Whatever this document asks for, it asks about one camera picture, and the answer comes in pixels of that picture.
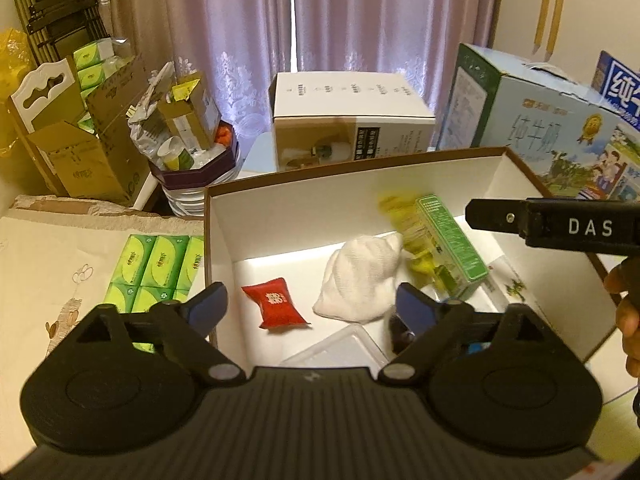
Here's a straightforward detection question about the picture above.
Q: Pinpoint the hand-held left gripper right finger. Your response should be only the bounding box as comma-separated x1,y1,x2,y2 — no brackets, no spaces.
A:
377,282,556,387

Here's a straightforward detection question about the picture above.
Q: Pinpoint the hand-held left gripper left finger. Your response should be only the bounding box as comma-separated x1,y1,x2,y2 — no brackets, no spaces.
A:
72,281,246,387

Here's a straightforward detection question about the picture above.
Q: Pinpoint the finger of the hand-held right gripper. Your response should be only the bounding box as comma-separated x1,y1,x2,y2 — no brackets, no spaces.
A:
465,199,531,236

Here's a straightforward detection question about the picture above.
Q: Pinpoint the green medicine box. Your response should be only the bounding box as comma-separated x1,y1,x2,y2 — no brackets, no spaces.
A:
414,195,490,301

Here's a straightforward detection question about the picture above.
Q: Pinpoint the white sock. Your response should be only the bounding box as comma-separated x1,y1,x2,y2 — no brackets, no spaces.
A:
312,232,405,323

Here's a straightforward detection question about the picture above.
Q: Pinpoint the red candy packet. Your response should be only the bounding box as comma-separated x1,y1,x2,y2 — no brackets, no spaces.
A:
241,277,307,330

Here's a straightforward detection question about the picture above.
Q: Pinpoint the white ointment box green bird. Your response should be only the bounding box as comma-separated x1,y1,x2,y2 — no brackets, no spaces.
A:
480,255,546,321

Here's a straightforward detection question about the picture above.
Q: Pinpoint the clear plastic case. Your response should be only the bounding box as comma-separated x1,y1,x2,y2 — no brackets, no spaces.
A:
279,323,391,368

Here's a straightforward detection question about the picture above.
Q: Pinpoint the brown cardboard box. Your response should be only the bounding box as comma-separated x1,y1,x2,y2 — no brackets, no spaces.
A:
202,146,621,376

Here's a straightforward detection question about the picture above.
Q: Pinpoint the yellow snack packet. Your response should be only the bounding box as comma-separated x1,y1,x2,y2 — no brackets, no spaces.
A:
377,190,441,281

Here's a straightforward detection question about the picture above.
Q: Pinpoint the person's right hand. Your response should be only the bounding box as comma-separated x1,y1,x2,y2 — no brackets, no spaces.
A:
602,255,640,381

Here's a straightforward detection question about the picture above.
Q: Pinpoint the green tissue multipack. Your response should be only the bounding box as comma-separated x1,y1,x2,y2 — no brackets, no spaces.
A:
104,232,206,353

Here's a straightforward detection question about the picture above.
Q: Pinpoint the light blue milk carton box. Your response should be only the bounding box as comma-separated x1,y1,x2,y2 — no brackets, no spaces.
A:
437,42,640,201

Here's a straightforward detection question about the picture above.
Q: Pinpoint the ribbed clear plastic container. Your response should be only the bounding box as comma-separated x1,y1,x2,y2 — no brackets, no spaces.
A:
165,170,241,218

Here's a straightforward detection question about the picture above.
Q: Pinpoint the purple octagonal tin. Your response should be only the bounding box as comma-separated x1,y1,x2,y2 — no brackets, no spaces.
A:
147,145,240,191

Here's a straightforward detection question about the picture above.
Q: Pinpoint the dark blue milk carton box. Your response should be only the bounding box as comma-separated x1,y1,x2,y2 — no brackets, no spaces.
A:
590,50,640,131

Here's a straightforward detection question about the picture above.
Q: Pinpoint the white paper cup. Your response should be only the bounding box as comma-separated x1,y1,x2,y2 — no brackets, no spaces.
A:
156,137,196,171

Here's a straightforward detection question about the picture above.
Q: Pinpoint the cream printed bedsheet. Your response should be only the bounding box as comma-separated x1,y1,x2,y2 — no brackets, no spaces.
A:
0,210,206,451

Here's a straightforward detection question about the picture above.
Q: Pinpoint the flattened brown cardboard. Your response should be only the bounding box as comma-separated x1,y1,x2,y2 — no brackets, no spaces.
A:
10,194,206,221

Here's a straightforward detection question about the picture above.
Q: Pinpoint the white cardboard box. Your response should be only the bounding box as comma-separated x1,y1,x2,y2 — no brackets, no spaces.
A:
269,71,437,176

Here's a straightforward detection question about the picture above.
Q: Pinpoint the basket of trash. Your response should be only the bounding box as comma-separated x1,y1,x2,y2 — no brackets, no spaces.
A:
127,62,201,171

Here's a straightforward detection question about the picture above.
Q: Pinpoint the open tan cardboard box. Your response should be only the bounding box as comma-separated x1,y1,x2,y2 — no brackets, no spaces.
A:
7,52,153,208

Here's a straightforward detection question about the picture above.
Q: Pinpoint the small tan cardboard box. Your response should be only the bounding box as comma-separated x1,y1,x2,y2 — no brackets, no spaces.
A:
157,71,223,151

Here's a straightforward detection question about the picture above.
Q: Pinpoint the pale purple curtain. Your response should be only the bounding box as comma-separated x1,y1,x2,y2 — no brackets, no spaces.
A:
82,0,501,181

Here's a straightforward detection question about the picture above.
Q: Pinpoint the stack of green tissue packets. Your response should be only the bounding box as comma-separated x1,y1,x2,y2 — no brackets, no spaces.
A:
72,40,126,133

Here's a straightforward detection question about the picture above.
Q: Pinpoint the yellow plastic bag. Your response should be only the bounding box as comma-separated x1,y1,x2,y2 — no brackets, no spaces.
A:
0,27,38,186

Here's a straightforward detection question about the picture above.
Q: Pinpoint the black folding rack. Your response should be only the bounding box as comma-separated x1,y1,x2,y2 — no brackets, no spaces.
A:
10,0,113,61

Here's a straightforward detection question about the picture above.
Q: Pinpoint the white cardboard handle panel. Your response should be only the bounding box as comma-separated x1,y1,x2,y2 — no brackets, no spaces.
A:
10,57,81,121

